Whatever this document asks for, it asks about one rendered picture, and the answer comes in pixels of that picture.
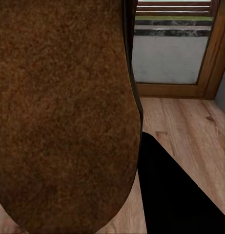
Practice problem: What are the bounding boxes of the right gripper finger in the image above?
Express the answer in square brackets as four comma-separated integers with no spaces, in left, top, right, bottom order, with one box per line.
[137,131,225,234]

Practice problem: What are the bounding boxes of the sandal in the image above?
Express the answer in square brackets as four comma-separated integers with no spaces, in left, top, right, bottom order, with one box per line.
[0,0,143,234]

